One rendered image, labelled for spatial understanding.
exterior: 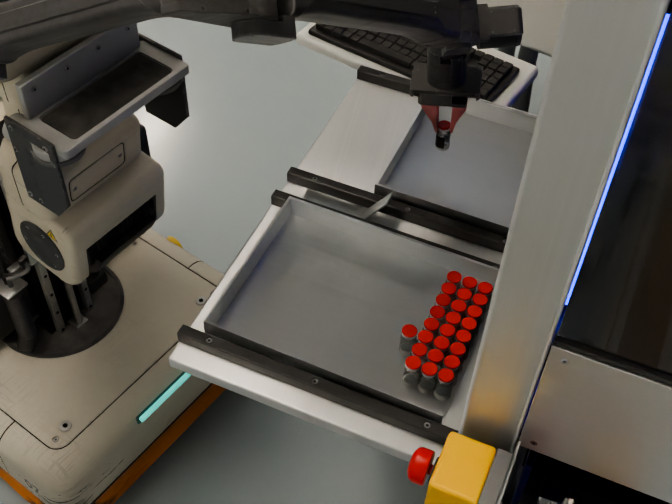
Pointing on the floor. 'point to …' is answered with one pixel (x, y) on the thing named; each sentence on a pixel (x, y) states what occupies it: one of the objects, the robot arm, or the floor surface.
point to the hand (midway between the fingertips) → (444, 126)
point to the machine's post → (558, 202)
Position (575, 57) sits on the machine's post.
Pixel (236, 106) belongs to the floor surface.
